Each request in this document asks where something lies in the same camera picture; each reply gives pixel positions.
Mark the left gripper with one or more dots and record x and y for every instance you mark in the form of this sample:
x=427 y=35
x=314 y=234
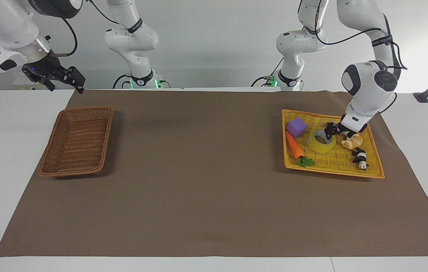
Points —
x=343 y=129

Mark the toy croissant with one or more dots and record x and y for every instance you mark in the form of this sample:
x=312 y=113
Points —
x=353 y=141

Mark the purple cube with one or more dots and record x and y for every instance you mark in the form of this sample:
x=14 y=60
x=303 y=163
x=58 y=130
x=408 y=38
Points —
x=296 y=127

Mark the yellow wicker basket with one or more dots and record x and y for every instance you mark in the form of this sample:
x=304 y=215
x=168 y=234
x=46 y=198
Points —
x=334 y=160

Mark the orange toy carrot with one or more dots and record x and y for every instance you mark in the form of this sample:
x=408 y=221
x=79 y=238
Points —
x=296 y=146

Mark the black and white toy panda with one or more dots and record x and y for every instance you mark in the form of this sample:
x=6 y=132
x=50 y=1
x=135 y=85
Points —
x=360 y=157

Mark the brown wicker basket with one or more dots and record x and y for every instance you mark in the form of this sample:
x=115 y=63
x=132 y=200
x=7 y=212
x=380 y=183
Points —
x=78 y=140

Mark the yellow tape roll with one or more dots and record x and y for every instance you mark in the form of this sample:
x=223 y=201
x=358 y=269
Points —
x=317 y=145

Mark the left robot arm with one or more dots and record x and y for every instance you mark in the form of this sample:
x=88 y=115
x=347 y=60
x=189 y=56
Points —
x=370 y=81

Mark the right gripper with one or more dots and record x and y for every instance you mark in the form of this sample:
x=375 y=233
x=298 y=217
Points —
x=40 y=68

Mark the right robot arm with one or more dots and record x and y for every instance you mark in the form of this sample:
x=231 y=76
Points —
x=11 y=28

